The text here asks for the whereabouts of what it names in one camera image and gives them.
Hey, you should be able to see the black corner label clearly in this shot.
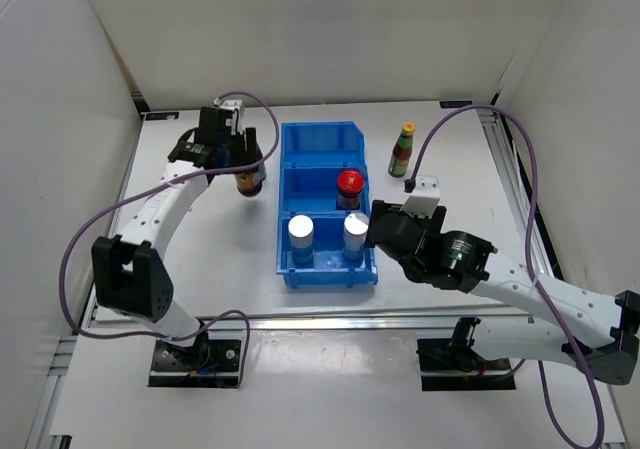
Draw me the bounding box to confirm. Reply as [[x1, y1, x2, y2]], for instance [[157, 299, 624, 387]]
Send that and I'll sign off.
[[144, 111, 179, 121], [439, 100, 473, 110]]

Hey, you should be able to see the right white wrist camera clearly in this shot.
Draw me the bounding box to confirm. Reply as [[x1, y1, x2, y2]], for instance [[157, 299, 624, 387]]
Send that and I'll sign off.
[[401, 175, 441, 219]]

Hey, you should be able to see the aluminium right rail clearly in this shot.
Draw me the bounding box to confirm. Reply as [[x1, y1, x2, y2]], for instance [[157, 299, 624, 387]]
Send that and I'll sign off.
[[477, 110, 564, 280]]

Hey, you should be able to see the aluminium rail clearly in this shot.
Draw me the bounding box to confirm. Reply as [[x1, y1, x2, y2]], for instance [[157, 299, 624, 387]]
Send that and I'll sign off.
[[477, 110, 564, 280], [49, 304, 601, 365]]

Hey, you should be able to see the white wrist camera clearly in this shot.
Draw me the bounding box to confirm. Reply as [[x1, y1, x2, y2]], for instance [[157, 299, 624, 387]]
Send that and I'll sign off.
[[213, 98, 244, 136], [401, 175, 441, 219]]

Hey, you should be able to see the silver-cap white shaker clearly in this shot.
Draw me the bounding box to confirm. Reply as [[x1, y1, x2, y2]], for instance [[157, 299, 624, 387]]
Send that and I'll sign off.
[[287, 214, 314, 264], [342, 212, 369, 261]]

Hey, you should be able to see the aluminium front rail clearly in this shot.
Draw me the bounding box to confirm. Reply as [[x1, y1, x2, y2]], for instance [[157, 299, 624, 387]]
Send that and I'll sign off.
[[49, 304, 601, 365]]

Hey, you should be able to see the blue three-compartment plastic bin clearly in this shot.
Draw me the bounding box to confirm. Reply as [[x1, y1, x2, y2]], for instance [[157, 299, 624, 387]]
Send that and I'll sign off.
[[276, 121, 378, 289]]

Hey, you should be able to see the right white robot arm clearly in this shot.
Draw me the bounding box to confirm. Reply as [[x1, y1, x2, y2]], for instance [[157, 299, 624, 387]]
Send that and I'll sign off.
[[365, 200, 639, 386]]

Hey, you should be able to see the right yellow-cap sauce bottle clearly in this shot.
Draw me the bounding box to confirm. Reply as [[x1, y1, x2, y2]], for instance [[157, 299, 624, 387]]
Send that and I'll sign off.
[[388, 122, 416, 178]]

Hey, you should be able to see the left black corner label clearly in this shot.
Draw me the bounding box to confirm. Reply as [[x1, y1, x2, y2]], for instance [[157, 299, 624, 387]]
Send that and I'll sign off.
[[144, 111, 179, 121]]

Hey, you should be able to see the red-lid chili jar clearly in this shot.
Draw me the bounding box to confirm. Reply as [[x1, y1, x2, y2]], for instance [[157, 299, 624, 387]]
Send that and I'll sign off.
[[234, 168, 263, 197], [336, 169, 365, 210]]

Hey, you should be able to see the yellow-cap sauce bottle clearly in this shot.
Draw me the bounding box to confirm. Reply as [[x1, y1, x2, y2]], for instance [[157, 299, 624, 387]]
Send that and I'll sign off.
[[255, 144, 267, 185], [388, 122, 416, 178]]

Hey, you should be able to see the left yellow-cap sauce bottle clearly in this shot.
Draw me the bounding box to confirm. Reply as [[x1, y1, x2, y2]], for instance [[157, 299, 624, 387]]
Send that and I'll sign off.
[[255, 144, 267, 185]]

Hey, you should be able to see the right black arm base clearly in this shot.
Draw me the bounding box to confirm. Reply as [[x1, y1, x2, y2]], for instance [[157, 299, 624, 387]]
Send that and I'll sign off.
[[416, 339, 516, 392]]

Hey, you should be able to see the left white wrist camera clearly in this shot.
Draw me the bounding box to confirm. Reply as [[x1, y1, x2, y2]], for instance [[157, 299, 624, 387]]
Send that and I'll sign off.
[[213, 98, 244, 136]]

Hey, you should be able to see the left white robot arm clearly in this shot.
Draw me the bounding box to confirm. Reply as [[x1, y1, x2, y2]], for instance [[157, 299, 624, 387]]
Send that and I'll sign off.
[[91, 100, 261, 369]]

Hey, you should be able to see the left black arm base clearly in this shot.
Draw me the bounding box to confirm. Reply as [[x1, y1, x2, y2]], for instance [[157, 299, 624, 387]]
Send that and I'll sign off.
[[147, 331, 246, 389]]

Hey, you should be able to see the right black corner label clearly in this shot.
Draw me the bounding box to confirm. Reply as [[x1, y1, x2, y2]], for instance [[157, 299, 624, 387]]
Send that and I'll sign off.
[[439, 100, 473, 110]]

